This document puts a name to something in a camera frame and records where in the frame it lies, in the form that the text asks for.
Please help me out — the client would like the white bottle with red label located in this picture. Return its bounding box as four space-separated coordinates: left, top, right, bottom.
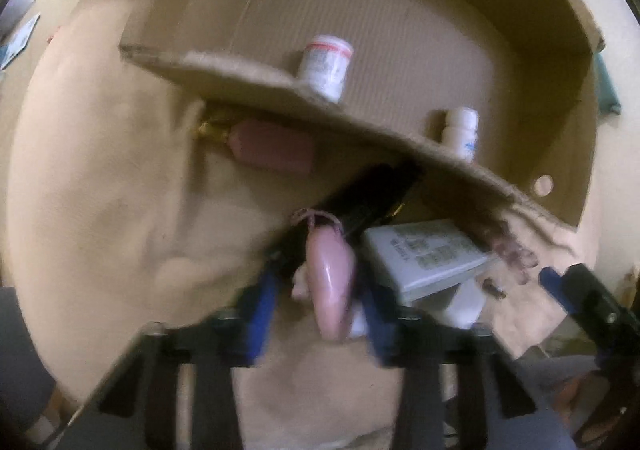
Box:
298 34 355 104

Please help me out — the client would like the white case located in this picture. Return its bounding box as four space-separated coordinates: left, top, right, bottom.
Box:
361 219 501 305

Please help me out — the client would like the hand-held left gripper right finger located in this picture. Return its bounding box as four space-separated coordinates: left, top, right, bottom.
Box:
360 275 537 450

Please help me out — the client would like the black flashlight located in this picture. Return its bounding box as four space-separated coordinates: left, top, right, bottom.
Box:
320 162 426 237

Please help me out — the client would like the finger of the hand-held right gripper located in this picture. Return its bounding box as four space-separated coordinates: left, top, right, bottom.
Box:
539 263 633 357

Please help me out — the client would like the grey laptop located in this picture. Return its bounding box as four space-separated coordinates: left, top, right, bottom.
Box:
0 0 37 38

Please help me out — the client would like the beige blanket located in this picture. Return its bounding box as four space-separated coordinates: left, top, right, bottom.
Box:
0 0 640 446

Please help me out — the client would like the teal cloth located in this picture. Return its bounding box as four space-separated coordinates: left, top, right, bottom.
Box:
592 52 623 117

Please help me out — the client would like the blue and white paper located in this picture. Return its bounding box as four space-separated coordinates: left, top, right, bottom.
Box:
0 14 42 71

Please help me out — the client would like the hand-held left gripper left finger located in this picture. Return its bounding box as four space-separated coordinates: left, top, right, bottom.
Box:
97 265 281 450

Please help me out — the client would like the brown cardboard box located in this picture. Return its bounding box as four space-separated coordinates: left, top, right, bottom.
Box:
119 0 607 361

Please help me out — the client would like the pink perfume bottle gold cap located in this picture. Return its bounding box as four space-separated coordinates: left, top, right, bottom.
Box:
192 117 316 175

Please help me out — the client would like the white bottle with blue label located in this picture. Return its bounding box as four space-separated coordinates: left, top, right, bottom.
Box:
440 107 480 163

